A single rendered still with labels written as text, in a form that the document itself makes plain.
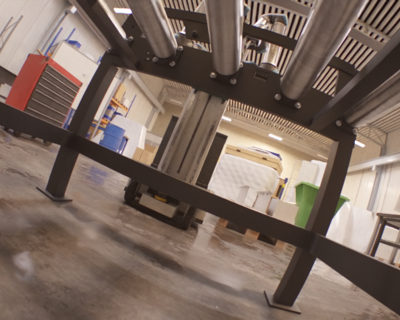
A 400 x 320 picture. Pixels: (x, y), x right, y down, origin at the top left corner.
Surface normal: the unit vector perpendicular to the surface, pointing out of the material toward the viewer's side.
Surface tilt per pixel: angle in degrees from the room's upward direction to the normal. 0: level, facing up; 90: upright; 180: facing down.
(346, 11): 172
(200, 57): 90
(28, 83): 90
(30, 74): 90
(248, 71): 90
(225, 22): 160
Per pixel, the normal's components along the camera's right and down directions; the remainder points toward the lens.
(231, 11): 0.33, 0.93
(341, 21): -0.14, 0.98
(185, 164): -0.04, -0.11
